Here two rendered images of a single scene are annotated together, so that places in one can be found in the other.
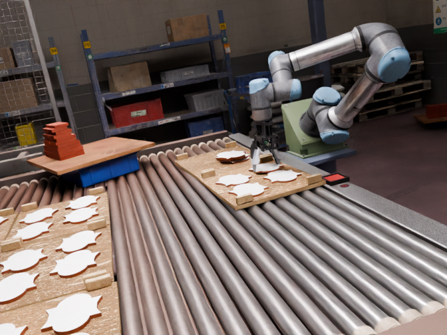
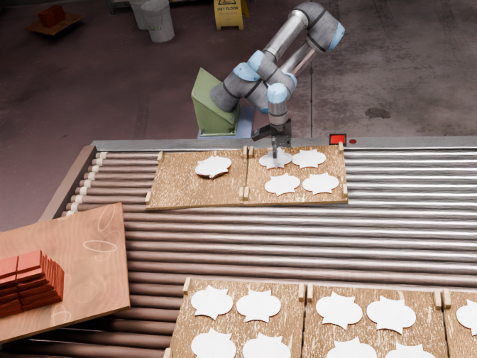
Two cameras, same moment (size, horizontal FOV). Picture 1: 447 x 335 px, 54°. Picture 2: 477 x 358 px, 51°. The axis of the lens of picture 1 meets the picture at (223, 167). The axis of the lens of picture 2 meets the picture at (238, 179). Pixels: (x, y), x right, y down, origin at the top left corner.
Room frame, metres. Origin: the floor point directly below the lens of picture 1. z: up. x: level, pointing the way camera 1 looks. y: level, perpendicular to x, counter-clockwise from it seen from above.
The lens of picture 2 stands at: (1.03, 1.36, 2.33)
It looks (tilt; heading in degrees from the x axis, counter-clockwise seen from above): 41 degrees down; 300
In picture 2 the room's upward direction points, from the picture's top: 10 degrees counter-clockwise
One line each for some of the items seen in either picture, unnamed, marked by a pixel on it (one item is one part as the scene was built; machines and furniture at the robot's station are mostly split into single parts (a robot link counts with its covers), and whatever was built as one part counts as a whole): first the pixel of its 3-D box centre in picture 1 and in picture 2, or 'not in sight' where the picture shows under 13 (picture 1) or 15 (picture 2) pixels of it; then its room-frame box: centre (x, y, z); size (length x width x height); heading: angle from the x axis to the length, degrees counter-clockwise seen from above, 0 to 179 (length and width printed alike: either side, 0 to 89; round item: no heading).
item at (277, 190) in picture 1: (257, 181); (295, 174); (1.60, -0.12, 0.93); 0.41 x 0.35 x 0.02; 18
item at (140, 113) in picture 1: (136, 112); not in sight; (5.97, 1.04, 0.78); 0.66 x 0.45 x 0.28; 107
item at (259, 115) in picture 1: (263, 113); (277, 116); (1.68, -0.19, 1.17); 0.08 x 0.08 x 0.05
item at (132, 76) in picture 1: (128, 76); not in sight; (6.00, 1.05, 1.26); 0.49 x 0.38 x 0.34; 113
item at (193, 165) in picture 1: (221, 161); (199, 177); (2.00, 0.01, 0.93); 0.41 x 0.35 x 0.02; 19
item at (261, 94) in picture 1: (261, 94); (277, 99); (1.68, -0.19, 1.25); 0.09 x 0.08 x 0.11; 91
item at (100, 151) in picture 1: (90, 153); (55, 268); (2.22, 0.67, 1.03); 0.50 x 0.50 x 0.02; 36
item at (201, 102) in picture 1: (205, 100); not in sight; (6.23, 0.10, 0.76); 0.50 x 0.36 x 0.24; 113
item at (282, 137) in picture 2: (265, 134); (280, 132); (1.68, -0.18, 1.09); 0.09 x 0.08 x 0.12; 18
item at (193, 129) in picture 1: (204, 130); not in sight; (6.25, 0.18, 0.32); 0.50 x 0.41 x 0.37; 103
